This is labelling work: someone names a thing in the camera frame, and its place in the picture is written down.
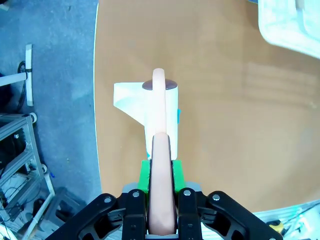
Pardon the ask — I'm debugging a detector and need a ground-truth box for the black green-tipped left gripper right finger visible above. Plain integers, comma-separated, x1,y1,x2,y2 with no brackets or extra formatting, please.
171,159,284,240

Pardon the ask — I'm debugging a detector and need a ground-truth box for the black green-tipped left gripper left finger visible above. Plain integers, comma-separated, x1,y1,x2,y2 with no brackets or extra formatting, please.
44,159,152,240

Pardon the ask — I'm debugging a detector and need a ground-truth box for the pink handled cleaning tool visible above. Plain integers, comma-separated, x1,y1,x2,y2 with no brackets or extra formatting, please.
149,68,177,237

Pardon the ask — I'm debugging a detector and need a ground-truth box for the white paper towel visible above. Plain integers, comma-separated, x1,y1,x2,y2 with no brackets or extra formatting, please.
113,79,182,161

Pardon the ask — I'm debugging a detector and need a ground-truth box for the grey plastic stool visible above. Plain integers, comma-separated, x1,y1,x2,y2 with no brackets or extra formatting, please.
46,186,89,229

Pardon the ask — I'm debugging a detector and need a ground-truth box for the small yellow object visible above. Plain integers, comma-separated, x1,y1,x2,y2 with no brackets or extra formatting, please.
268,220,285,233

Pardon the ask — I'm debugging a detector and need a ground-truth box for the aluminium profile cart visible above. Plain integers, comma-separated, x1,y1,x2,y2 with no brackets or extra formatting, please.
0,112,56,240

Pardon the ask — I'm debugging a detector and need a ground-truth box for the white plastic drip tray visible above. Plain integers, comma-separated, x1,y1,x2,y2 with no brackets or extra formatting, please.
257,0,320,60

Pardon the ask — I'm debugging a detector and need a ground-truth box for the white tube floor frame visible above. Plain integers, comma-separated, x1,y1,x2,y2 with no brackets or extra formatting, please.
0,43,35,108

